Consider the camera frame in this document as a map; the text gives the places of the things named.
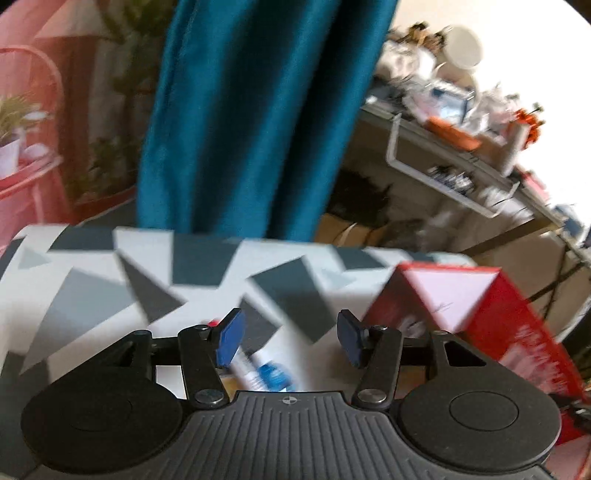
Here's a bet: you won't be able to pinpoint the teal curtain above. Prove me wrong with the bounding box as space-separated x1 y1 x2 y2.
136 0 400 243

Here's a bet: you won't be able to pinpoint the artificial orange flowers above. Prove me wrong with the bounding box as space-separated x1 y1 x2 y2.
515 106 546 139

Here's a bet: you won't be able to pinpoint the blue box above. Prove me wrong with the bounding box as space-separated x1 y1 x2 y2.
431 85 474 123

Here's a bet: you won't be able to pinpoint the white cylindrical container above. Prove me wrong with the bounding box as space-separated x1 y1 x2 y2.
434 25 483 84

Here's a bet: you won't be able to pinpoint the cluttered white desk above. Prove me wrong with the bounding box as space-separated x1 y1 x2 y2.
314 99 591 333

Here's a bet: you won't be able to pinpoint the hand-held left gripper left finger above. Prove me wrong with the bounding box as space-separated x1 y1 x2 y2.
105 308 245 409

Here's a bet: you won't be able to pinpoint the red cardboard box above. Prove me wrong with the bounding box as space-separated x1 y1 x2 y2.
362 262 591 480

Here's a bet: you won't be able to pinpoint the orange tray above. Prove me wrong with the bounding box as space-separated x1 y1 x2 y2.
427 117 481 151

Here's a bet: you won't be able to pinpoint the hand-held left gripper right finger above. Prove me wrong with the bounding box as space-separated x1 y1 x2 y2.
337 310 488 408

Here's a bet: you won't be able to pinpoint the blue and white tube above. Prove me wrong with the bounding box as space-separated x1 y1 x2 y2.
231 353 296 393

